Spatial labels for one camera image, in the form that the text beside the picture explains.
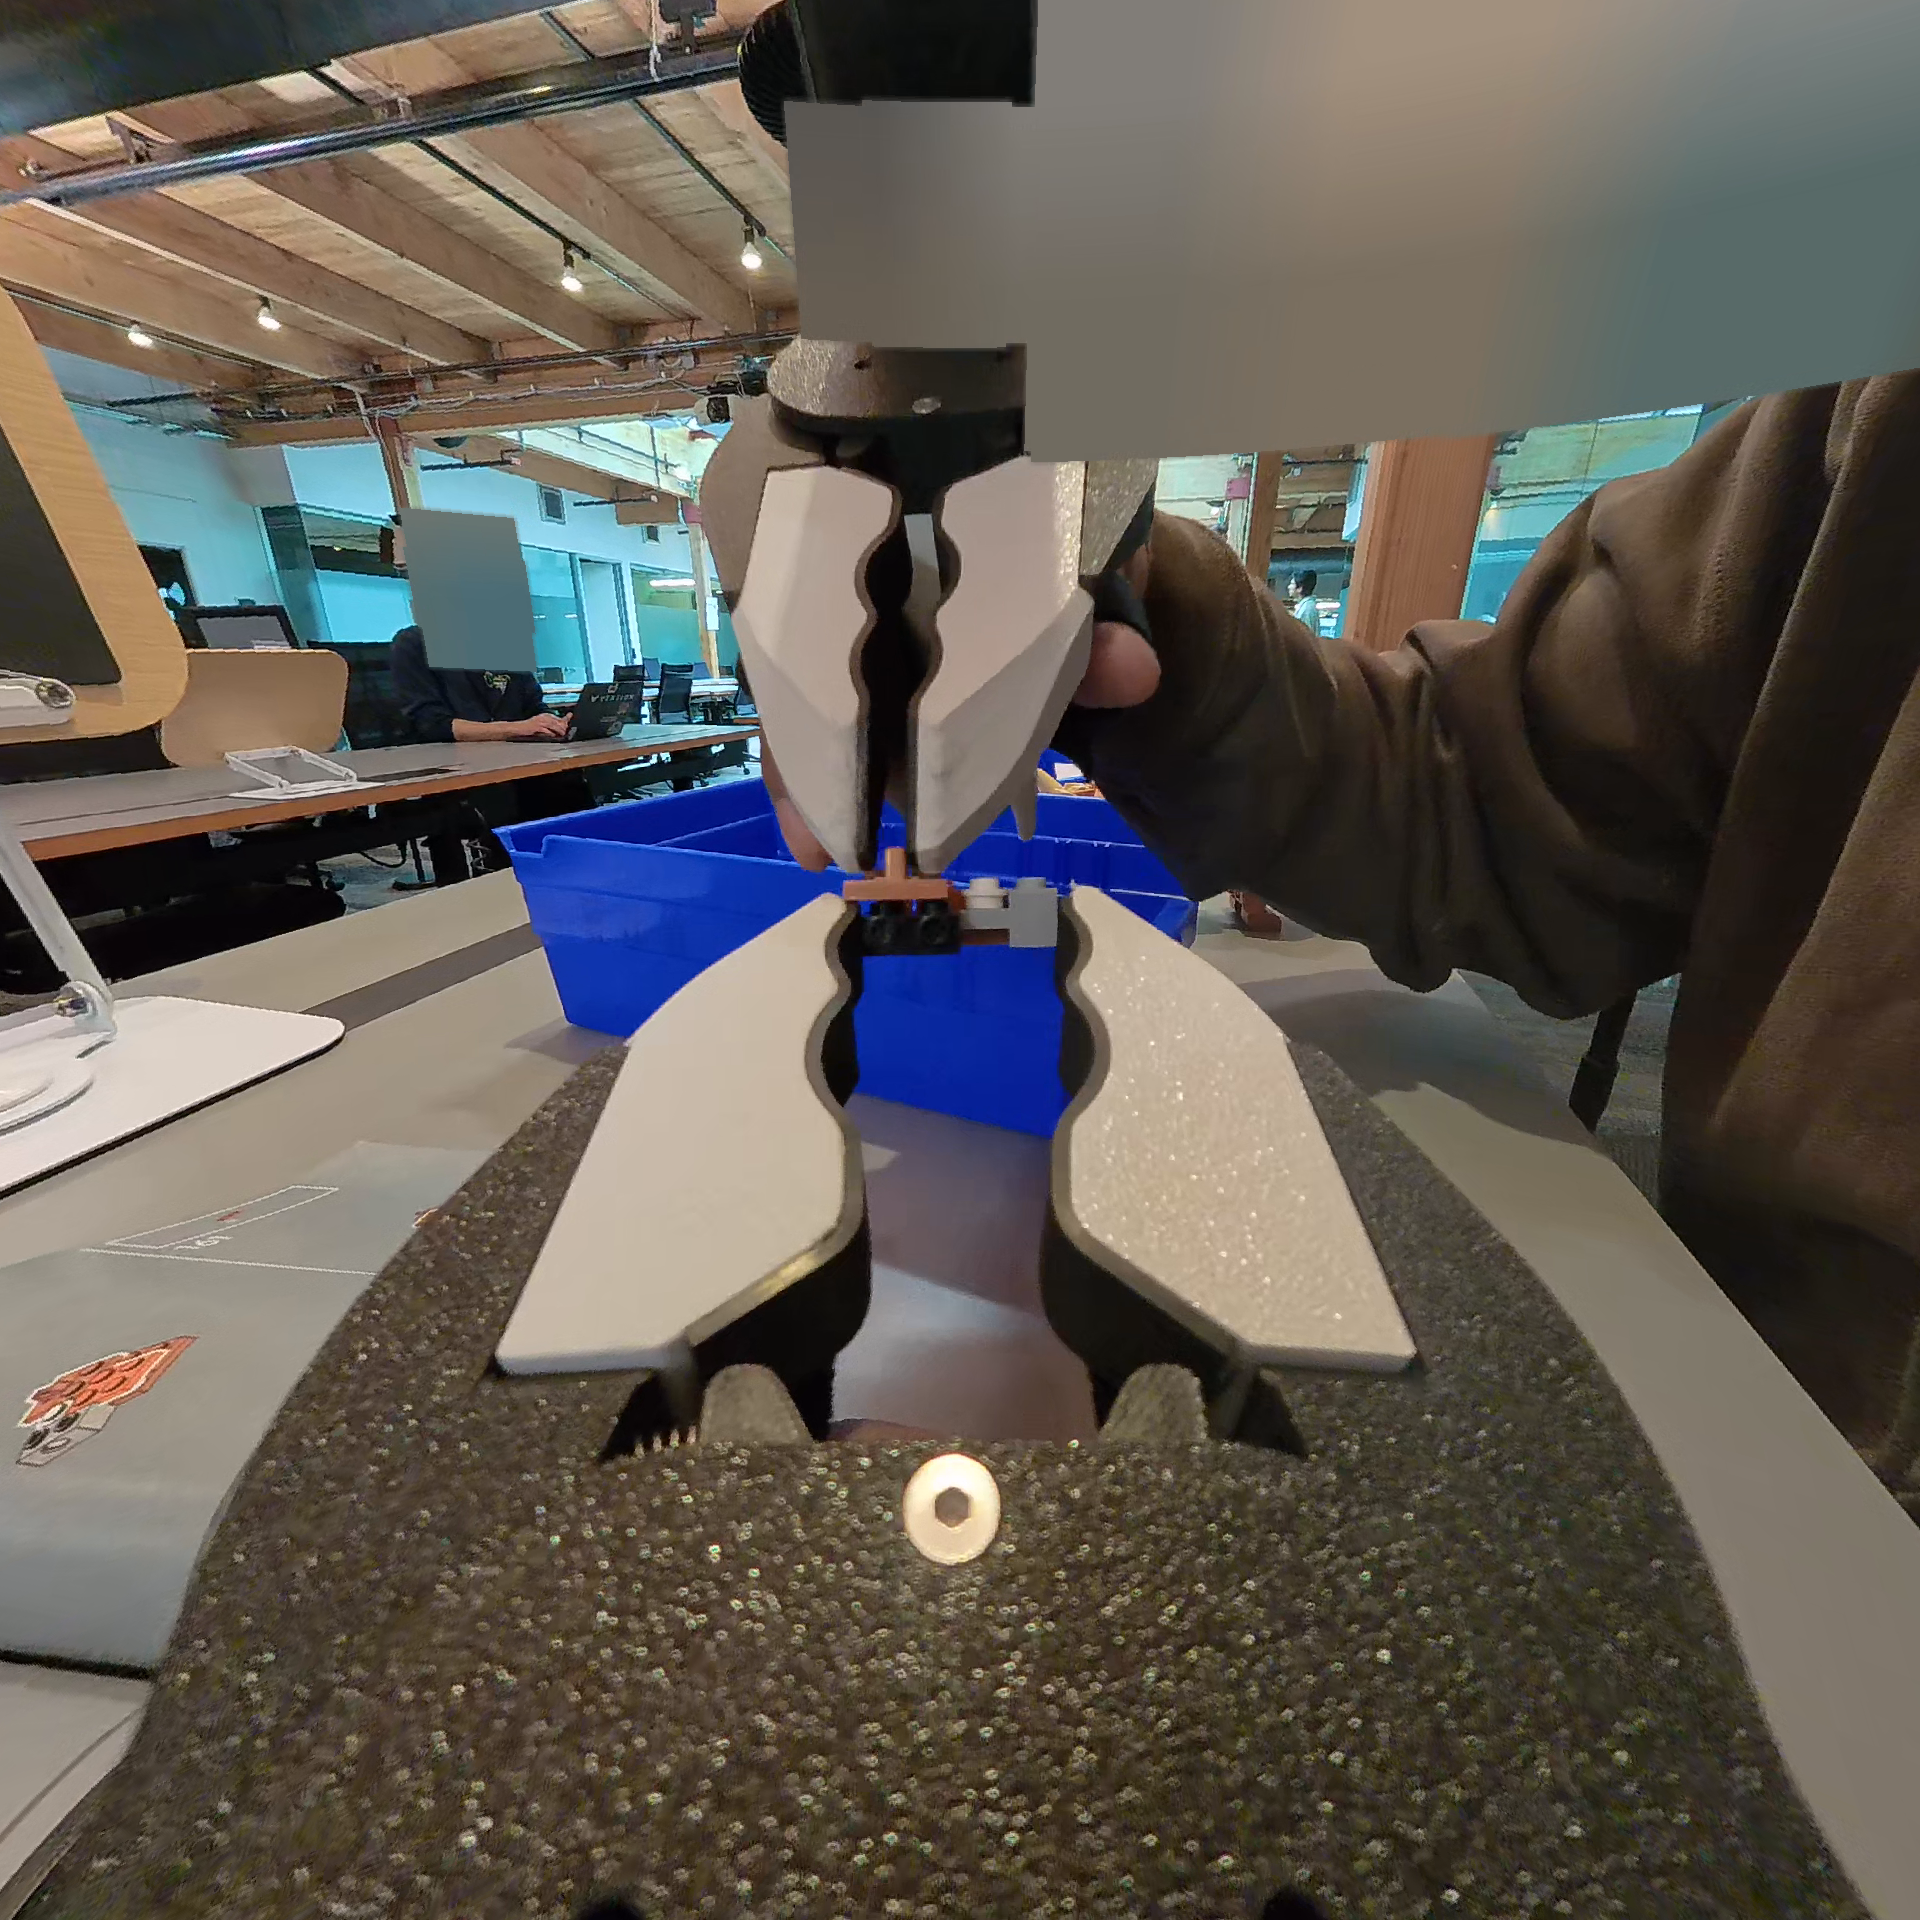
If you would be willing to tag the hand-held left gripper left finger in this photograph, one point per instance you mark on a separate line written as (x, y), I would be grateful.
(704, 1141)

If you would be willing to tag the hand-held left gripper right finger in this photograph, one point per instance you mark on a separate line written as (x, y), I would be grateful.
(1214, 1141)

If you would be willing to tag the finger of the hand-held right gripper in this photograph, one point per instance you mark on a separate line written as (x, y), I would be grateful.
(1003, 646)
(802, 630)

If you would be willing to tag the blue plastic bin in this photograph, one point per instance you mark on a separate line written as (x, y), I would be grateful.
(674, 932)

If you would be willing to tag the brown toy brick plate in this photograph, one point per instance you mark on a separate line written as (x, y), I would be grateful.
(884, 889)

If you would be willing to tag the small orange toy brick assembly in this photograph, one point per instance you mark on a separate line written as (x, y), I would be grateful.
(914, 933)

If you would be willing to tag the person's right forearm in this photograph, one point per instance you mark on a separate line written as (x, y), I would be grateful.
(1348, 781)

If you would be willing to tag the grey desk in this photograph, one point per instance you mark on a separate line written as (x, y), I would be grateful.
(451, 1020)

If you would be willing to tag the person's right hand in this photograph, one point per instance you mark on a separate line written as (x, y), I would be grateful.
(1128, 668)

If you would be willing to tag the row of black office chairs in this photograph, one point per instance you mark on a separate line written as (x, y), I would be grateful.
(674, 693)

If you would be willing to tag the black laptop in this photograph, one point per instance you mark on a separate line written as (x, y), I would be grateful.
(609, 715)

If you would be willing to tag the wood-edged background table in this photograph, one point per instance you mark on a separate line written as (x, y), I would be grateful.
(451, 765)

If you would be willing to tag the toy brick instruction booklet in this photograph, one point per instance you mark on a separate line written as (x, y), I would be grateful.
(300, 1276)

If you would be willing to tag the clear acrylic holder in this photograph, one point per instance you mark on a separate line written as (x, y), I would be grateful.
(292, 769)

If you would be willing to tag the curved plywood board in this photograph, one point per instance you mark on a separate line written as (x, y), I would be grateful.
(254, 705)

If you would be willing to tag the dark background monitor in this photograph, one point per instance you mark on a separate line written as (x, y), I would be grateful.
(248, 627)

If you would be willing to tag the person's brown hoodie torso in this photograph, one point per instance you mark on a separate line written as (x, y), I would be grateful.
(1769, 827)

